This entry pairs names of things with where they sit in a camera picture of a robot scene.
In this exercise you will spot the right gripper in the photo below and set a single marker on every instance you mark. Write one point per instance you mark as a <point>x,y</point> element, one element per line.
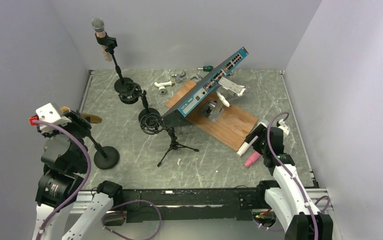
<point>260,131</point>

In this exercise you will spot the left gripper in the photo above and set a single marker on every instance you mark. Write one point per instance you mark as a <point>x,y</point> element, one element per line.
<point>78,121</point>

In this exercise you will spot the gold microphone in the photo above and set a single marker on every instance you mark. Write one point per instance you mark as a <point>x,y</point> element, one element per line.
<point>93,119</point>

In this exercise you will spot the white microphone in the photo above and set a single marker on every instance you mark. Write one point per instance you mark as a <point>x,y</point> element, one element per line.
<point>252,137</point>

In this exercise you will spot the pink microphone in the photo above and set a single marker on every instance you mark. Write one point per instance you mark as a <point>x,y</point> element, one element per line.
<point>252,159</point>

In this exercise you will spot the black round-base clip stand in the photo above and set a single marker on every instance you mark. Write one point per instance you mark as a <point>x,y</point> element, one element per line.
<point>106,157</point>

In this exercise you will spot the black round-base shock-mount stand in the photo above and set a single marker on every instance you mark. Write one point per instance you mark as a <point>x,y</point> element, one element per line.
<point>129,93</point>

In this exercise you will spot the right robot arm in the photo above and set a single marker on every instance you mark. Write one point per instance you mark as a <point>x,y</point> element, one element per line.
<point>285,196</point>

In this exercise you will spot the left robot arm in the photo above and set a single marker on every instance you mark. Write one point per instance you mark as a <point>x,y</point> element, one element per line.
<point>67,166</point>

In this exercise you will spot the tall black round-base stand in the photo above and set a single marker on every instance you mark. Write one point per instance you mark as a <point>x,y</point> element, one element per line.
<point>117,63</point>

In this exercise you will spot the grey-headed tan microphone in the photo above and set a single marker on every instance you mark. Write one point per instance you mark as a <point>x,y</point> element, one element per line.
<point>100,33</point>

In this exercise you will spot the wooden board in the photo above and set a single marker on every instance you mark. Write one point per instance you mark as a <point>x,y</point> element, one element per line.
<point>230,128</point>

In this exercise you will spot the adjustable wrench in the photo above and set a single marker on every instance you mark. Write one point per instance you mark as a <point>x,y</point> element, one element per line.
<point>196,77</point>

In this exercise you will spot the white plastic faucet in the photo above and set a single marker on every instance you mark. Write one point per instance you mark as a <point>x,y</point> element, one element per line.
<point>162,86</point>

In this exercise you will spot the silver metal faucet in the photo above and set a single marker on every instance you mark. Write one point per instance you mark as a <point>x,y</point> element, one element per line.
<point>179,77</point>

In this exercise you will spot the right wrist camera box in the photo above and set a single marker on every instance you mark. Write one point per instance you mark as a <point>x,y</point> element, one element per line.
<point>281,124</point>

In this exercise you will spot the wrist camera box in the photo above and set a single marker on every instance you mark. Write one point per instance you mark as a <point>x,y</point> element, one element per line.
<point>50,113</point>
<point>281,124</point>

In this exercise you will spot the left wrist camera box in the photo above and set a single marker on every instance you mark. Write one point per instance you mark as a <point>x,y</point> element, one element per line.
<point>50,113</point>

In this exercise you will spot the metal mounting bracket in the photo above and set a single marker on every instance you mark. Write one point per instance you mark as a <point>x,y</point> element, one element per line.
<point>212,110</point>

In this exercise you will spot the blue network switch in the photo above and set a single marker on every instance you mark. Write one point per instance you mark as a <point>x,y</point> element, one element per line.
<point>199,92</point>

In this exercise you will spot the green-handled screwdriver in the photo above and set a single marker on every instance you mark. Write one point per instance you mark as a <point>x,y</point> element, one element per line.
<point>206,68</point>

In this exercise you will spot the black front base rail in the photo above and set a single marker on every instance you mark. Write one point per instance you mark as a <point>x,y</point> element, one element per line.
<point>237,203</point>

